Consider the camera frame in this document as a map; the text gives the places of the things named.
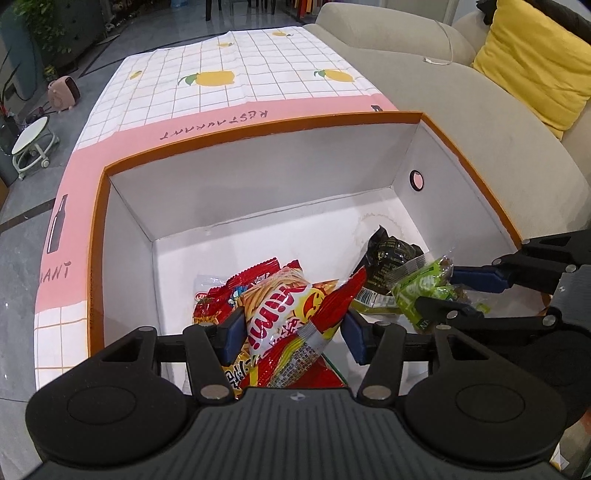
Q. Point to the dark blanket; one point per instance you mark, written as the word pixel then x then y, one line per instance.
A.
pixel 572 16

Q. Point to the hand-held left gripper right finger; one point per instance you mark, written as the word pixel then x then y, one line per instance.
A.
pixel 355 339

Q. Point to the red and yellow stick snack bag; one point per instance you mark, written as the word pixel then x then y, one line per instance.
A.
pixel 286 314

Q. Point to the light green snack packet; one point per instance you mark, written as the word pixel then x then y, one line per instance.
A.
pixel 420 286

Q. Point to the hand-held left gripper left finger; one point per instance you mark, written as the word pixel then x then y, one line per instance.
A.
pixel 233 334

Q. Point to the dark cabinet with plants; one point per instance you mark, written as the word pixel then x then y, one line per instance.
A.
pixel 78 18

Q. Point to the yellow cushion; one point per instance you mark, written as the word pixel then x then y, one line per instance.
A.
pixel 540 60

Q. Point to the pink space heater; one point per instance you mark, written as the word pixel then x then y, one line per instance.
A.
pixel 63 93

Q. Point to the red cartoon snack packet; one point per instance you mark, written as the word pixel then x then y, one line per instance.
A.
pixel 221 300

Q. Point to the black and green snack packet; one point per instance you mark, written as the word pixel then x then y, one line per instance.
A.
pixel 388 251

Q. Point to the white rolling stool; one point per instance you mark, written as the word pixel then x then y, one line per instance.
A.
pixel 30 138

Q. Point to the orange cardboard box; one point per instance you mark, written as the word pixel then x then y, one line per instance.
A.
pixel 277 184

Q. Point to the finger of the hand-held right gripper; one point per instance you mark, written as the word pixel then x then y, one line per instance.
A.
pixel 461 313
pixel 480 278

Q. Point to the beige sofa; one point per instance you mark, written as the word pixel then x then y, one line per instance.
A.
pixel 452 120

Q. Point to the checked lemon print tablecloth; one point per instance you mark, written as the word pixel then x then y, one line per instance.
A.
pixel 207 101

